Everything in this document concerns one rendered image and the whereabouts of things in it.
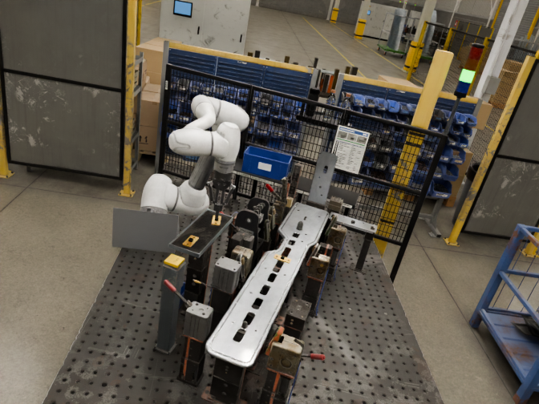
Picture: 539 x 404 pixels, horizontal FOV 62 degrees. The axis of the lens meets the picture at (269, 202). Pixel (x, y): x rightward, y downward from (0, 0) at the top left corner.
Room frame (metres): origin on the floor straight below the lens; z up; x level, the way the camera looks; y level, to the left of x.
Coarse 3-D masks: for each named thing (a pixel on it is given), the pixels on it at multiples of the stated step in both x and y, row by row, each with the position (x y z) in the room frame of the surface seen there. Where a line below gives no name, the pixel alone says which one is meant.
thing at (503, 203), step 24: (528, 72) 4.32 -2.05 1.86; (528, 96) 4.37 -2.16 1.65; (504, 120) 4.32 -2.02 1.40; (528, 120) 4.38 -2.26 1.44; (504, 144) 4.37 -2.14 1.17; (528, 144) 4.40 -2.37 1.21; (480, 168) 4.34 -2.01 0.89; (504, 168) 4.39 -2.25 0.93; (528, 168) 4.42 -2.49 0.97; (480, 192) 4.38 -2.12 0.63; (504, 192) 4.41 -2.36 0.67; (528, 192) 4.45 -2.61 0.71; (480, 216) 4.39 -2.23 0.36; (504, 216) 4.43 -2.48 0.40; (528, 216) 4.46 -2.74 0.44; (528, 240) 4.45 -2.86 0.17
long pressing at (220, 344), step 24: (288, 216) 2.28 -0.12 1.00; (312, 216) 2.35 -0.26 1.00; (288, 240) 2.02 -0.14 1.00; (312, 240) 2.07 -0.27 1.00; (264, 264) 1.76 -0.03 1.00; (288, 264) 1.80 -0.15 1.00; (288, 288) 1.62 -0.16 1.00; (240, 312) 1.40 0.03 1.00; (264, 312) 1.43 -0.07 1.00; (216, 336) 1.24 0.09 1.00; (264, 336) 1.29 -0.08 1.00; (240, 360) 1.15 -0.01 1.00
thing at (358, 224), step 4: (332, 212) 2.45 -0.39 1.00; (340, 216) 2.42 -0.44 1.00; (344, 216) 2.43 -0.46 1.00; (336, 220) 2.36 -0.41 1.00; (340, 220) 2.37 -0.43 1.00; (344, 220) 2.38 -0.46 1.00; (348, 220) 2.39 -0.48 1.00; (356, 220) 2.41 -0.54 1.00; (360, 220) 2.42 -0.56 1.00; (344, 224) 2.34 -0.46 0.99; (348, 224) 2.34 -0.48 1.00; (352, 224) 2.35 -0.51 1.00; (356, 224) 2.36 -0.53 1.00; (360, 224) 2.37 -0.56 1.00; (364, 224) 2.38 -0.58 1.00; (368, 224) 2.39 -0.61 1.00; (372, 224) 2.40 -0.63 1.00; (356, 228) 2.33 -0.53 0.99; (360, 228) 2.32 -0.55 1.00; (364, 228) 2.33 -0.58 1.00; (368, 228) 2.34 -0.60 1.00; (376, 228) 2.36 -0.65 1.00; (372, 232) 2.31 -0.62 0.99
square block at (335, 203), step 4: (332, 196) 2.56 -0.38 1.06; (332, 200) 2.50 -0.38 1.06; (336, 200) 2.51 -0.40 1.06; (340, 200) 2.52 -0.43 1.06; (328, 204) 2.51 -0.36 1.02; (332, 204) 2.50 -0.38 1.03; (336, 204) 2.49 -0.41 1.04; (340, 204) 2.49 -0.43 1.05; (328, 208) 2.50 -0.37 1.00; (332, 208) 2.49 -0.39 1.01; (336, 208) 2.49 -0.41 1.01; (340, 208) 2.49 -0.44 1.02; (336, 212) 2.49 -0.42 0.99; (332, 216) 2.49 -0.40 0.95; (328, 220) 2.50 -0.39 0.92; (328, 224) 2.50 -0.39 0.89; (324, 228) 2.50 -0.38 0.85; (324, 232) 2.50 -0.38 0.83; (320, 236) 2.50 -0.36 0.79; (324, 236) 2.50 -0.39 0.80; (320, 240) 2.50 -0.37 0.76; (324, 240) 2.51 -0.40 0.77
